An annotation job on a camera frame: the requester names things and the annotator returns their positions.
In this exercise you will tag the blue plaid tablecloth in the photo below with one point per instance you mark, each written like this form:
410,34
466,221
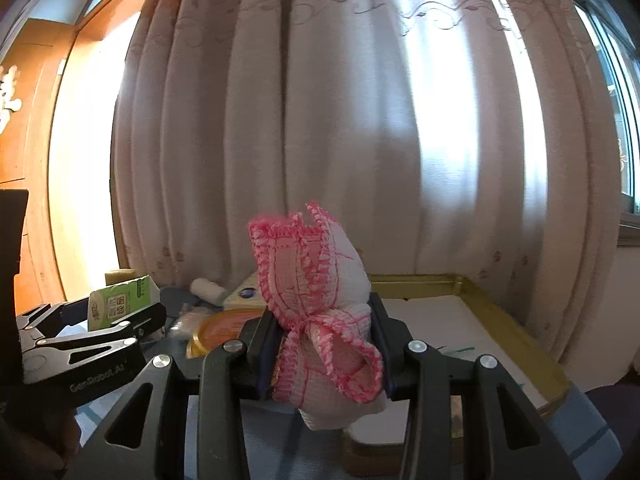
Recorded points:
270,437

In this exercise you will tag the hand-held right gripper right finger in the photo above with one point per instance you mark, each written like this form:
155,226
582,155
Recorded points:
392,355

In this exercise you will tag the dark purple cloth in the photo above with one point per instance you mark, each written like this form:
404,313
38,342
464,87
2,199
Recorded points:
615,415

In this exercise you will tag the orange wooden wardrobe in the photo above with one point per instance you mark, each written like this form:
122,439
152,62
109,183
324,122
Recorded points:
30,160

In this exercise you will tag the gold rimmed tray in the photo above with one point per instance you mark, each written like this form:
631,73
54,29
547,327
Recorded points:
505,320

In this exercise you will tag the yellow tissue pack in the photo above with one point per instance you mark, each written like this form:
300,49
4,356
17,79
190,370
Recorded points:
242,297

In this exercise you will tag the green and white carton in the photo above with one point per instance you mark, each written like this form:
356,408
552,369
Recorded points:
117,297

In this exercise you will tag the clear plastic wrapper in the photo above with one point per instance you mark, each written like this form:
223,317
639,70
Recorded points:
182,324

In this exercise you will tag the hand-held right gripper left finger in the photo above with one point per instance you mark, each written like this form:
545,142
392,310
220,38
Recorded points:
264,355

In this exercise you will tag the white cloth liner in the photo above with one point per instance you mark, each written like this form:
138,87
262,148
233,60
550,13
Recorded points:
450,322

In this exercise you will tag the window frame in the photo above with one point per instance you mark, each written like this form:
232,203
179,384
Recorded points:
615,90

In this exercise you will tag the pink and white knitted cloth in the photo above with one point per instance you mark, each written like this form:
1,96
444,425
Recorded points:
320,310

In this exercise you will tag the round container with yellow rim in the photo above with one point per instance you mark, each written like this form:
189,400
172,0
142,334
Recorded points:
220,330

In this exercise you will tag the white bandage roll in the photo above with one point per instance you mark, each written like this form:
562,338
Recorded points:
207,291

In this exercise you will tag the yellow sponge block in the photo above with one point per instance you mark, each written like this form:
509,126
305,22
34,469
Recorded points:
120,276

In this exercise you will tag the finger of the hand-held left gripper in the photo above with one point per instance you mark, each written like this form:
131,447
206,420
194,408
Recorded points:
75,370
40,322

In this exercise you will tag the cream floral curtain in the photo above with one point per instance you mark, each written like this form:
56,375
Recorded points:
360,135

